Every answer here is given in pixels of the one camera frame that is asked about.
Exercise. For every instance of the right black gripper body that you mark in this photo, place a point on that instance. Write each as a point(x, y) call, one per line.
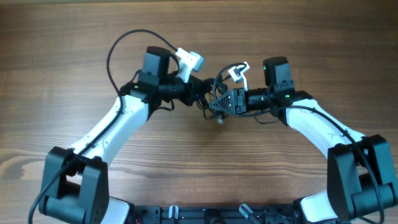
point(240, 96)

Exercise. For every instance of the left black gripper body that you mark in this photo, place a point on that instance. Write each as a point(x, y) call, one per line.
point(191, 87)

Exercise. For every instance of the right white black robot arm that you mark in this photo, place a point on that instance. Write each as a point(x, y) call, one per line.
point(361, 177)

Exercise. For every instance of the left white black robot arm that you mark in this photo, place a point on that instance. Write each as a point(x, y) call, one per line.
point(75, 184)

